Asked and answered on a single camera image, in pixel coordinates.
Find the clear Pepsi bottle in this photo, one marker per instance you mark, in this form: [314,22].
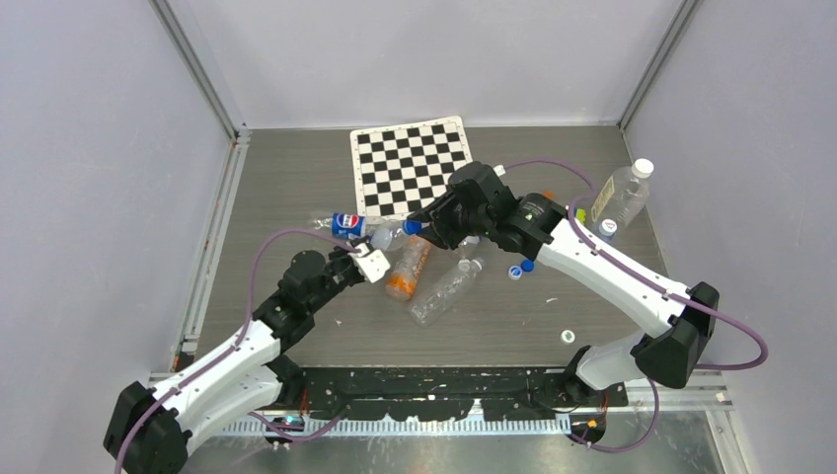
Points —
[389,236]

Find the crushed Pepsi bottle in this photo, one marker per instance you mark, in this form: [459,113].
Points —
[340,225]

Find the clear empty plastic bottle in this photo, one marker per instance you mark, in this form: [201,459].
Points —
[446,292]

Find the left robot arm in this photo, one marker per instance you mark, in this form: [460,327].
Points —
[156,429]

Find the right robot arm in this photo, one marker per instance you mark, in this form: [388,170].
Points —
[673,332]

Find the white green bottle cap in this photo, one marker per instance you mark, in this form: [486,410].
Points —
[567,337]

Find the blue label Pepsi bottle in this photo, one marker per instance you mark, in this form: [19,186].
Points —
[468,247]

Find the small water bottle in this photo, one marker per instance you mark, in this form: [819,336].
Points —
[606,229]

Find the checkerboard mat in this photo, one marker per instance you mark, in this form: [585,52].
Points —
[399,169]

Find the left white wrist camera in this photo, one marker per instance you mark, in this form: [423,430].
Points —
[370,262]

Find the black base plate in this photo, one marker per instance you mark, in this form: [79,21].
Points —
[445,394]

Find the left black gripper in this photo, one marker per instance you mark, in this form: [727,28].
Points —
[342,253]

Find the white blue bottle cap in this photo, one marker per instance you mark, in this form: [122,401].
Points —
[515,273]

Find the orange drink bottle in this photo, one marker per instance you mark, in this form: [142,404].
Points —
[404,277]

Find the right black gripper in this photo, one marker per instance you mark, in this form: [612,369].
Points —
[435,216]

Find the tall bottle white cap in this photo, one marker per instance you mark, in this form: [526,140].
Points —
[622,197]

